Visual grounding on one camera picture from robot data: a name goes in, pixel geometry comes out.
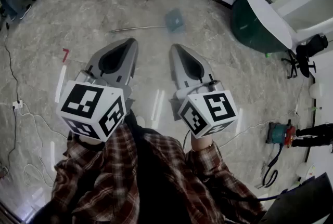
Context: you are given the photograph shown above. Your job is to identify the teal and red machine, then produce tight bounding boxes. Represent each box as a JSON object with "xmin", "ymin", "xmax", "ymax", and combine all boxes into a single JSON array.
[{"xmin": 265, "ymin": 119, "xmax": 298, "ymax": 149}]

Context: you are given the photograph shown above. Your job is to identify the person's black trousers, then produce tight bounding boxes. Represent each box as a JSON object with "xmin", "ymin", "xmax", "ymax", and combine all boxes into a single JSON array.
[{"xmin": 124, "ymin": 110, "xmax": 209, "ymax": 224}]

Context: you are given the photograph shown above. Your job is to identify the person's left forearm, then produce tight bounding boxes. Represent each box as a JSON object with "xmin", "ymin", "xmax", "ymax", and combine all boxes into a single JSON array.
[{"xmin": 28, "ymin": 124, "xmax": 140, "ymax": 224}]

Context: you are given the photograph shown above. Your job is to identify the white cable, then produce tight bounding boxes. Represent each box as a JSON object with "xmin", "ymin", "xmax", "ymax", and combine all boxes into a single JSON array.
[
  {"xmin": 15, "ymin": 104, "xmax": 69, "ymax": 189},
  {"xmin": 225, "ymin": 80, "xmax": 305, "ymax": 148}
]

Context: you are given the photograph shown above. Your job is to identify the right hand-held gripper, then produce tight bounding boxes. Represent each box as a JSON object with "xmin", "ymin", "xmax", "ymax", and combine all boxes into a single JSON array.
[{"xmin": 169, "ymin": 44, "xmax": 239, "ymax": 139}]

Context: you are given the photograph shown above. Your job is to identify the thin grey cable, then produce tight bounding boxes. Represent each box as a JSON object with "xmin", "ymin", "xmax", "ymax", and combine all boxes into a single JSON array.
[{"xmin": 183, "ymin": 129, "xmax": 191, "ymax": 151}]

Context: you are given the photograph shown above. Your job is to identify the black cable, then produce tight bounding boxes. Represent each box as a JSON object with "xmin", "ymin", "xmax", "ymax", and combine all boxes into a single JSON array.
[{"xmin": 4, "ymin": 21, "xmax": 20, "ymax": 103}]

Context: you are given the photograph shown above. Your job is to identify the person's right forearm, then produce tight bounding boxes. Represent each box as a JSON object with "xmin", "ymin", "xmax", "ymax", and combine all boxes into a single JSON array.
[{"xmin": 183, "ymin": 136, "xmax": 267, "ymax": 224}]

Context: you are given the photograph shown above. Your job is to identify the white round object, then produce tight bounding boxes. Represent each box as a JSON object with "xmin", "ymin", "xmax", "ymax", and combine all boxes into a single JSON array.
[{"xmin": 309, "ymin": 82, "xmax": 325, "ymax": 99}]

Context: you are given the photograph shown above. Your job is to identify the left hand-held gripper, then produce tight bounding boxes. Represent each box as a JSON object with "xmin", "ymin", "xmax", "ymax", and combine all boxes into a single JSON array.
[{"xmin": 56, "ymin": 38, "xmax": 138, "ymax": 140}]

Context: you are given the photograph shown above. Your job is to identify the black flat board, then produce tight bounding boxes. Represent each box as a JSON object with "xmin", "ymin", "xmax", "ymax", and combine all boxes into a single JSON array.
[{"xmin": 259, "ymin": 173, "xmax": 333, "ymax": 224}]

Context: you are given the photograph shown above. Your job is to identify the dark green bin white lid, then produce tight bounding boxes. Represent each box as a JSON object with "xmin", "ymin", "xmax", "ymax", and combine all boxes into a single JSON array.
[{"xmin": 230, "ymin": 0, "xmax": 299, "ymax": 55}]

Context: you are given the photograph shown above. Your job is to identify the black hose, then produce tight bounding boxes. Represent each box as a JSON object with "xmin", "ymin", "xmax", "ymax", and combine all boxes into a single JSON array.
[{"xmin": 262, "ymin": 143, "xmax": 285, "ymax": 189}]

